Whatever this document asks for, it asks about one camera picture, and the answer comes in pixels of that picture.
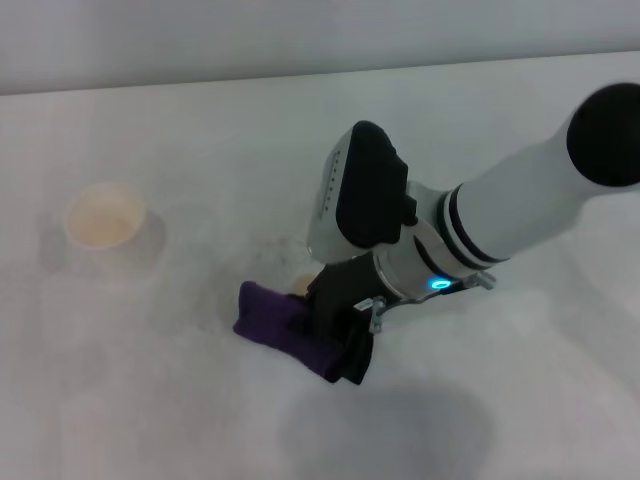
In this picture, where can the purple rag with black trim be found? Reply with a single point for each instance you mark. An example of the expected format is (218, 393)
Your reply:
(270, 320)

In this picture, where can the white black wrist camera housing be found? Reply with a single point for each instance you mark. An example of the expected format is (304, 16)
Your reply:
(370, 190)

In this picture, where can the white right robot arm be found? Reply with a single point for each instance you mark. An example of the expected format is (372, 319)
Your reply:
(525, 200)

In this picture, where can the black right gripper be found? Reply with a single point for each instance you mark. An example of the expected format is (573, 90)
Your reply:
(340, 290)

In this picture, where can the white paper cup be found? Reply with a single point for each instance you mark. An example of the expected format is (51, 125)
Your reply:
(105, 215)

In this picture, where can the brown water stain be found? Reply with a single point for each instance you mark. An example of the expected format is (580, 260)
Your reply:
(302, 285)

